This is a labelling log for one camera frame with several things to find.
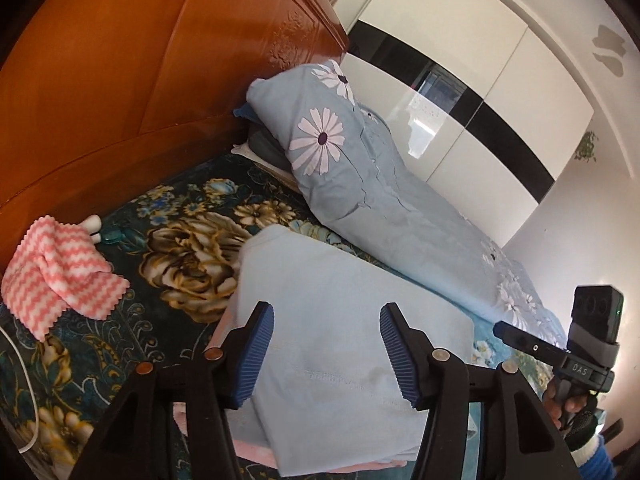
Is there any teal floral bed blanket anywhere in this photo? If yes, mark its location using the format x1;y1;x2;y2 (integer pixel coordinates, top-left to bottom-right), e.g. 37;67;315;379
0;152;557;480

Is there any blue sleeve right forearm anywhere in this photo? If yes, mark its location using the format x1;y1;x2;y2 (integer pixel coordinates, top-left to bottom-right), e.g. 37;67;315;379
570;434;615;480

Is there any light blue floral duvet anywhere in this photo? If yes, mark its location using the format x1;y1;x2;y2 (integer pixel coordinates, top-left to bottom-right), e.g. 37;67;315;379
246;60;566;347

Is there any white charging cable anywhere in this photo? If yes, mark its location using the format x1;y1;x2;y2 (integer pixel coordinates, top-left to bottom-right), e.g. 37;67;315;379
0;326;42;456

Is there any right hand in black glove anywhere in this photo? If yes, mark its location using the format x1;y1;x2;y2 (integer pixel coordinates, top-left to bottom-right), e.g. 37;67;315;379
542;378;598;452

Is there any orange wooden headboard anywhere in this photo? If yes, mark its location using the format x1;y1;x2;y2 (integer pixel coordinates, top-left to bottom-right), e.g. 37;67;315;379
1;0;348;260

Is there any light blue long-sleeve shirt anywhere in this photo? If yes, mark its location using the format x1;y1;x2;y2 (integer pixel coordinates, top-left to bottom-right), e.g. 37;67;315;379
215;226;474;477

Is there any dark pillow under duvet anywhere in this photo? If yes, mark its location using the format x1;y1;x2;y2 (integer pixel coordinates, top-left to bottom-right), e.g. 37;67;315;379
231;103;300;194

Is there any green plant wall sticker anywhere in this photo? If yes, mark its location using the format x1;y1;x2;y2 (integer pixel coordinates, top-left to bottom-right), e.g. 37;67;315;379
574;130;599;162

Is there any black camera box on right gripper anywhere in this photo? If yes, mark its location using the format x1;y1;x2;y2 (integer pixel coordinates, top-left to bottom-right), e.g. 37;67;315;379
566;285;624;368

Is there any pink white zigzag cloth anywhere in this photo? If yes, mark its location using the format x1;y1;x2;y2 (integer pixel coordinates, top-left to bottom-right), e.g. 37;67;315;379
1;214;129;341

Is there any white wardrobe with black stripe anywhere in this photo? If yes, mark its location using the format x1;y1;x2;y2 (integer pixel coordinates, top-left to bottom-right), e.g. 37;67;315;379
343;0;593;244

